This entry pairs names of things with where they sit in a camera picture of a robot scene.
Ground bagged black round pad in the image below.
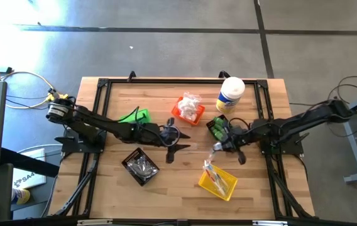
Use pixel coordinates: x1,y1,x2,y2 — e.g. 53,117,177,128
136,163,159,180
127,156,153,176

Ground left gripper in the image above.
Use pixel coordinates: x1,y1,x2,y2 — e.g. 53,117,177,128
151,117,192,164

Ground orange plastic basket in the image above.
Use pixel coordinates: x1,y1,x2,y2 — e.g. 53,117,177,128
170,96,206,126

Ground bagged red white toothbrush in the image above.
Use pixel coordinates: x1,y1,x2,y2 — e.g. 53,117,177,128
203,159,222,189

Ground yellow plug connector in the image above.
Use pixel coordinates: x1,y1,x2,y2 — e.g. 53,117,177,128
46,89,70,102

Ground black plastic basket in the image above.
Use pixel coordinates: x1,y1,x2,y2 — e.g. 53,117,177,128
121,147,160,187
206,114,234,144

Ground yellow plastic basket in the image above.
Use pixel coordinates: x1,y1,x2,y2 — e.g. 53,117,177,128
198,163,239,202

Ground black stand beam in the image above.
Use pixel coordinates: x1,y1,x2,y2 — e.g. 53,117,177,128
1,147,60,178

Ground bagged white cotton balls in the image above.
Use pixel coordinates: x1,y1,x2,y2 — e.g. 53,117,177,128
184,111,200,122
181,91,202,109
177,100,195,117

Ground Lysol wipes canister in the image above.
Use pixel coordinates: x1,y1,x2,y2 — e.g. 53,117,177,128
215,76,246,114

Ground silver bracket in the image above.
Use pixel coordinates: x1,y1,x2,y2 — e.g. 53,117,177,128
252,220,288,226
77,219,113,226

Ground green plastic basket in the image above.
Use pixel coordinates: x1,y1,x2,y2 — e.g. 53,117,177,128
118,108,151,124

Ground white printed box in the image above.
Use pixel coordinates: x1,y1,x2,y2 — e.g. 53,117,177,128
11,148,48,190

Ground black aluminium table frame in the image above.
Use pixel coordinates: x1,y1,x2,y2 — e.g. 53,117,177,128
52,77,316,220

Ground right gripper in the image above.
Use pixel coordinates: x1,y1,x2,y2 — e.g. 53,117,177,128
214,125,252,166

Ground white floor cable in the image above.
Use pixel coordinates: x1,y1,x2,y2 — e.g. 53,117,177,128
0,49,57,110

